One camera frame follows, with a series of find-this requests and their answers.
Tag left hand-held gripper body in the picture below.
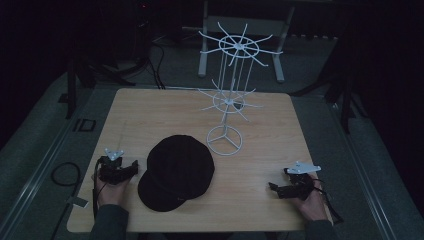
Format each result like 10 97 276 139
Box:
97 147 132 186

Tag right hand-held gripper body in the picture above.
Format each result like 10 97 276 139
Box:
283 161 323 202

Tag person's left hand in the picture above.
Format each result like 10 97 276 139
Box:
92 173 132 208

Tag person's right hand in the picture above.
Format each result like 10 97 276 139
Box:
293 173 329 222

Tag black cap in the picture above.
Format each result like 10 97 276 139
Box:
137 134 216 213

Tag black tripod stand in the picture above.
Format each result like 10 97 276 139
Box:
58 56 137 120
293 63 369 135

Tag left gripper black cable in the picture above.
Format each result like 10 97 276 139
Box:
92 157 103 218

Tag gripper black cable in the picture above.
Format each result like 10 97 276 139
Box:
312 178 345 225
92 157 103 218

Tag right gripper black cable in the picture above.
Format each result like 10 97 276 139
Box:
312 178 345 225

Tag black rectangular frame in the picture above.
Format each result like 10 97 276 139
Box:
72 117 97 133

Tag black looped floor cable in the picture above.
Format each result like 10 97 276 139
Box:
50 161 82 188

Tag black floor cables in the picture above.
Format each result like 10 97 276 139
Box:
145 42 167 90

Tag white wire hanger rack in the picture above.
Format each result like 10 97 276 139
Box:
197 21 284 157

